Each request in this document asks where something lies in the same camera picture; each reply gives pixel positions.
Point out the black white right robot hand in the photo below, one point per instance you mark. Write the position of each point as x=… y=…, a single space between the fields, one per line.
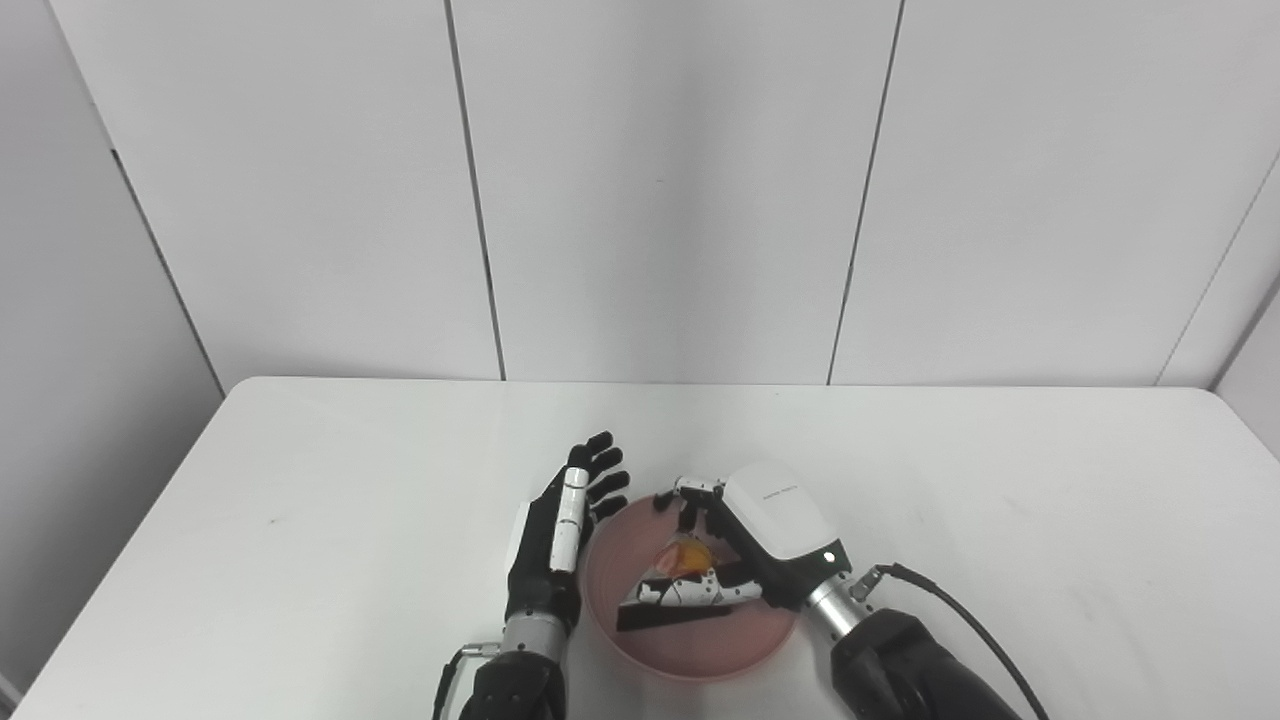
x=780 y=520

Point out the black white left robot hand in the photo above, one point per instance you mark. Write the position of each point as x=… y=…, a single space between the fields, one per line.
x=540 y=570

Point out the chocolate cake slice with fruit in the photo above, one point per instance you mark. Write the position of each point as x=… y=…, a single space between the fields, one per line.
x=688 y=556

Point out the pink round plate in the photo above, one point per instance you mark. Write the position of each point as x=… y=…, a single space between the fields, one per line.
x=700 y=645

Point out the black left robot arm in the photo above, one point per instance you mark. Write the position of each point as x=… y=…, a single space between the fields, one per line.
x=520 y=670

